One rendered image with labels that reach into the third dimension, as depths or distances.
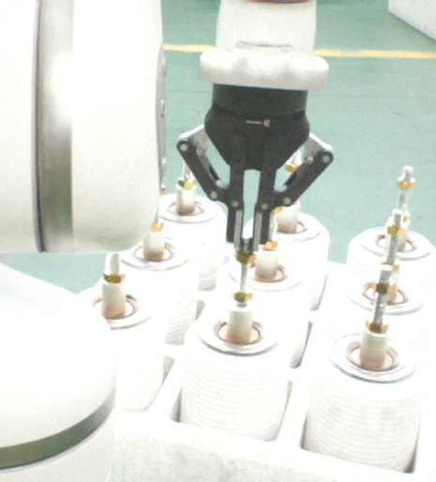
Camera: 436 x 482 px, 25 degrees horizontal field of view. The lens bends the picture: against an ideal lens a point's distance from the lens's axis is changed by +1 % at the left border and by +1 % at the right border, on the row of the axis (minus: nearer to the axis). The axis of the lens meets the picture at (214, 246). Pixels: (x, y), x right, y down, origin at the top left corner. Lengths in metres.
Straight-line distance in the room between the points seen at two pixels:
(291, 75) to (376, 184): 1.22
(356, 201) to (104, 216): 1.50
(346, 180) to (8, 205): 1.61
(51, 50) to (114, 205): 0.05
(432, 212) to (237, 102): 1.10
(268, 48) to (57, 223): 0.43
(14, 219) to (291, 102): 0.45
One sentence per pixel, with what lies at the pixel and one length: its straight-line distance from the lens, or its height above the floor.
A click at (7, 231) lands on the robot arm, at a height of 0.56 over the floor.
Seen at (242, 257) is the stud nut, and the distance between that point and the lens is 0.81.
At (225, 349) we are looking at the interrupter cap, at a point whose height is 0.25.
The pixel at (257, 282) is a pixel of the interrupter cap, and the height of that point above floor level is 0.25.
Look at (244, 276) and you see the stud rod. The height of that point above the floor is 0.31.
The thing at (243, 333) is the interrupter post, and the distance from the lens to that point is 0.84.
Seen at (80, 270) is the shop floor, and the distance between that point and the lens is 1.48.
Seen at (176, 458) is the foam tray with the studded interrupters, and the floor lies 0.16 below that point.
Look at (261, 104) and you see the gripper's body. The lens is 0.73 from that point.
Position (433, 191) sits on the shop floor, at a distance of 1.89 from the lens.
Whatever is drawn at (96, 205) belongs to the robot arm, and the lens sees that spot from 0.30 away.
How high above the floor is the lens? 0.70
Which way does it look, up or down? 26 degrees down
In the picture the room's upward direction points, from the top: 4 degrees clockwise
